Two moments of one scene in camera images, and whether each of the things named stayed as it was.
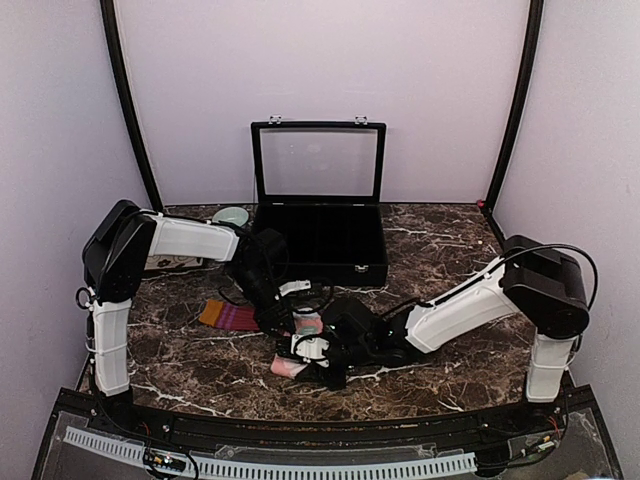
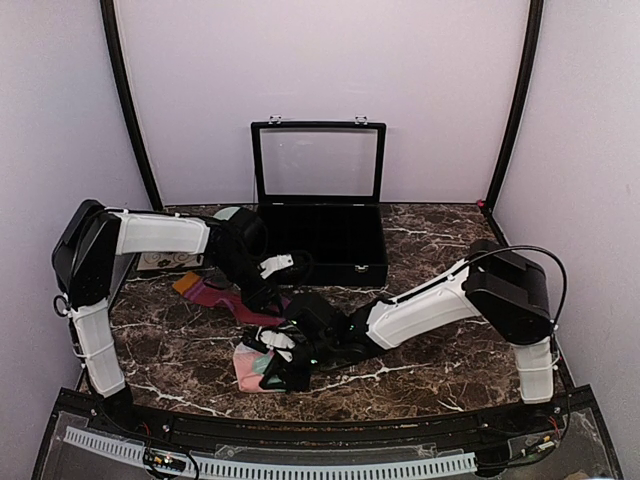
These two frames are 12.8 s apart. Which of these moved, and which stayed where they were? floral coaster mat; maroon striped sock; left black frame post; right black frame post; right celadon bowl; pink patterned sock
Moved: pink patterned sock; maroon striped sock
Stayed: left black frame post; right black frame post; right celadon bowl; floral coaster mat
